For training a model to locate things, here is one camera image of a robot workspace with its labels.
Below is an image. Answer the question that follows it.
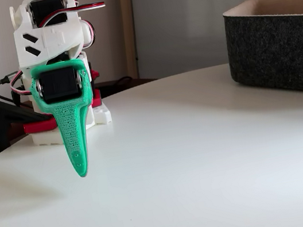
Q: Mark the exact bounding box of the dark grey felt box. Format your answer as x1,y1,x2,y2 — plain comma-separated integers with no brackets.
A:
219,0,303,110

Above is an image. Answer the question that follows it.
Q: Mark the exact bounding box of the black USB cable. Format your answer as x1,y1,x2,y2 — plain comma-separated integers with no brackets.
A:
0,70,27,109

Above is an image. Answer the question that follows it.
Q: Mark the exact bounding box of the red white black servo wire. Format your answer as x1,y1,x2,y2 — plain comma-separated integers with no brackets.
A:
0,1,118,98

